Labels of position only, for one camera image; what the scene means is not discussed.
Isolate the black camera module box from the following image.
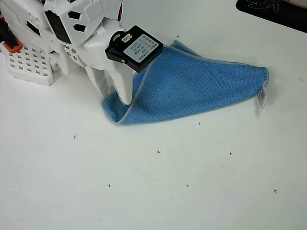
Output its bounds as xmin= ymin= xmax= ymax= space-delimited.
xmin=104 ymin=24 xmax=165 ymax=73

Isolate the red black white servo cable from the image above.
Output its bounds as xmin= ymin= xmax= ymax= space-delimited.
xmin=117 ymin=0 xmax=125 ymax=22

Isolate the blue microfibre cloth white tag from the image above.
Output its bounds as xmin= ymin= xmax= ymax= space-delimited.
xmin=100 ymin=40 xmax=270 ymax=127

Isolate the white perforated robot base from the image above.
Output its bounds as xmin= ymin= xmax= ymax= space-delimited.
xmin=0 ymin=42 xmax=61 ymax=86

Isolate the orange and black clamp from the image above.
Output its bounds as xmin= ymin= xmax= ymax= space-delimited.
xmin=0 ymin=17 xmax=22 ymax=53

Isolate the black mat with line drawing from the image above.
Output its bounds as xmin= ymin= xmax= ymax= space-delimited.
xmin=235 ymin=0 xmax=307 ymax=34

